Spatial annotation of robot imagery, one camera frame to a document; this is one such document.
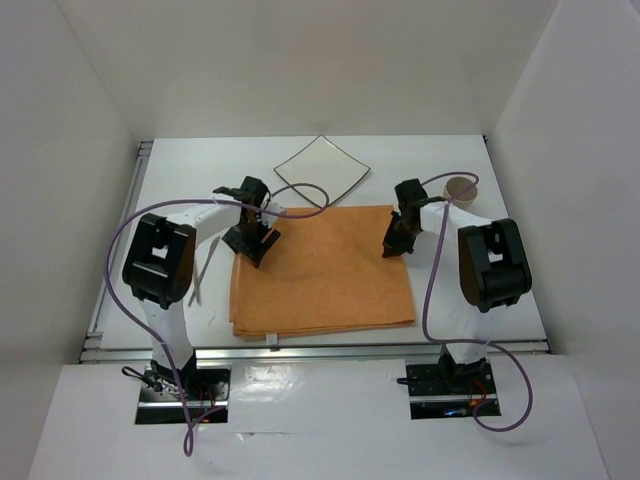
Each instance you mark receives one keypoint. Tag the aluminium front rail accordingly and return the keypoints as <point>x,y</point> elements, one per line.
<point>92,354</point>

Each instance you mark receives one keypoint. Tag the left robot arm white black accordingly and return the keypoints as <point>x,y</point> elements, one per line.
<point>159,267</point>

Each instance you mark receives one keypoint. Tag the beige paper cup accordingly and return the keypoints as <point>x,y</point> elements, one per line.
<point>461,191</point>

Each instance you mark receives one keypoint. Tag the white square plate black rim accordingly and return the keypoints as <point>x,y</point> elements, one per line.
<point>322,172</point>

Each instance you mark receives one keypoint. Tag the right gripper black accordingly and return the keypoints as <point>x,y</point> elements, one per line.
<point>392,246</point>

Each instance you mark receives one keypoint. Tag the orange cloth placemat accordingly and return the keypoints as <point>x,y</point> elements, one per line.
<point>325,274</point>

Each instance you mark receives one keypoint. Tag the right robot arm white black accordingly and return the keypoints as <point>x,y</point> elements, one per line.
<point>493,271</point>

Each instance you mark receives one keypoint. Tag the silver fork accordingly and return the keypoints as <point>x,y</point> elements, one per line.
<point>196,285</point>

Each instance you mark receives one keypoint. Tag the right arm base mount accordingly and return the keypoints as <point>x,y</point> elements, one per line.
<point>436,393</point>

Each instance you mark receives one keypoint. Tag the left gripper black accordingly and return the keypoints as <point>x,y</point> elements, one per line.
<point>234,242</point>

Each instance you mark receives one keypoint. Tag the silver knife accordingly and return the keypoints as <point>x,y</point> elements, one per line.
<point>203,270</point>

